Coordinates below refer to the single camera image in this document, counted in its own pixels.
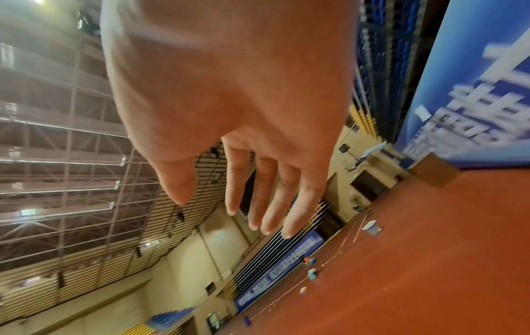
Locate rows of blue spectator seats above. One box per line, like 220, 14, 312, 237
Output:
353, 0, 428, 112
146, 305, 195, 331

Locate blue printed barrier board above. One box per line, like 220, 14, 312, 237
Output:
234, 230, 325, 313
399, 0, 530, 169

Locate person's right hand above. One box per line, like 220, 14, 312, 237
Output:
99, 0, 362, 240

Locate black wall display screen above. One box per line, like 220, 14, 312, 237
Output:
238, 168, 258, 219

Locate white basketball hoop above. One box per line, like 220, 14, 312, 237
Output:
345, 142, 388, 173

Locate retracted striped bleachers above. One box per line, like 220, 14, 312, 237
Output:
223, 199, 332, 300

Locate rows of yellow spectator seats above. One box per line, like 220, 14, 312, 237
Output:
120, 322, 161, 335
348, 105, 378, 136

